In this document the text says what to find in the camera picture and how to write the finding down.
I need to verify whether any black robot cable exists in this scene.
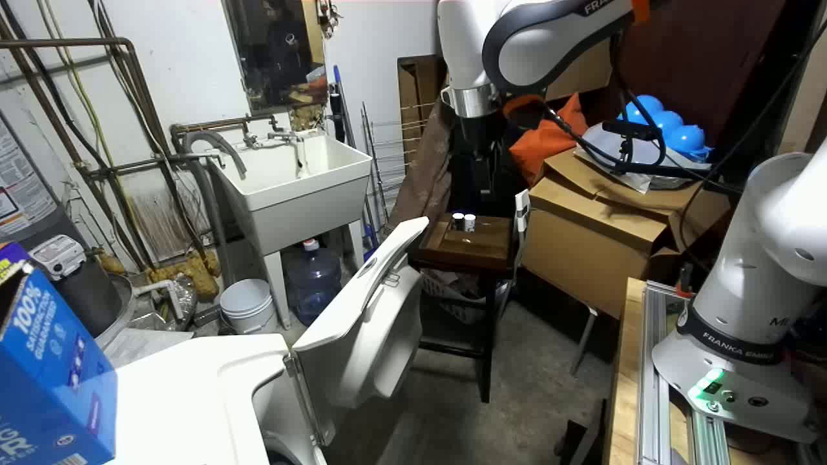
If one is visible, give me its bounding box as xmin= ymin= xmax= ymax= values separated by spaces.
xmin=543 ymin=68 xmax=744 ymax=188

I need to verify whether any metal sink faucet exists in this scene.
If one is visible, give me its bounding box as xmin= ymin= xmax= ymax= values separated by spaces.
xmin=243 ymin=117 xmax=304 ymax=170

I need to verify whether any white plastic bucket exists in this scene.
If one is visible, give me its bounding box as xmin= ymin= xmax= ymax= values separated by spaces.
xmin=216 ymin=278 xmax=278 ymax=332

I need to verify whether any dark wooden stool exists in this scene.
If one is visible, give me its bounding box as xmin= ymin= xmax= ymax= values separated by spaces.
xmin=411 ymin=215 xmax=517 ymax=403

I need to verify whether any small white bottle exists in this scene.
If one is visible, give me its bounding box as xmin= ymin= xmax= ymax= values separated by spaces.
xmin=463 ymin=215 xmax=478 ymax=232

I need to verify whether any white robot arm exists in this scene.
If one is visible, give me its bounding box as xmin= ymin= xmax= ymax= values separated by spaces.
xmin=437 ymin=0 xmax=827 ymax=444

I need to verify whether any large cardboard box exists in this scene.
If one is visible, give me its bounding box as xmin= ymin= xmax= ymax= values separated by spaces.
xmin=522 ymin=152 xmax=730 ymax=321

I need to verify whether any blue water jug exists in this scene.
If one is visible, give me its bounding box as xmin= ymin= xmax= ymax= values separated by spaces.
xmin=287 ymin=241 xmax=341 ymax=326

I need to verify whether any white washing machine door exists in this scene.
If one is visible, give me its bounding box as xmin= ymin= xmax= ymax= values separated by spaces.
xmin=292 ymin=217 xmax=429 ymax=444

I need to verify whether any orange cloth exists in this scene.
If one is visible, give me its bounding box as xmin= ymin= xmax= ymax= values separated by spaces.
xmin=500 ymin=95 xmax=587 ymax=183

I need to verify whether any white utility sink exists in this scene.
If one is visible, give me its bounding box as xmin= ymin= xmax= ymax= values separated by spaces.
xmin=220 ymin=132 xmax=368 ymax=256

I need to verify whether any white washing machine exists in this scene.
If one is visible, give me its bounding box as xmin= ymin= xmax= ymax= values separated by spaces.
xmin=105 ymin=332 xmax=328 ymax=465

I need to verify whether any blue detergent box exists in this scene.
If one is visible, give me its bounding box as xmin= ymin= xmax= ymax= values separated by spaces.
xmin=0 ymin=243 xmax=116 ymax=465

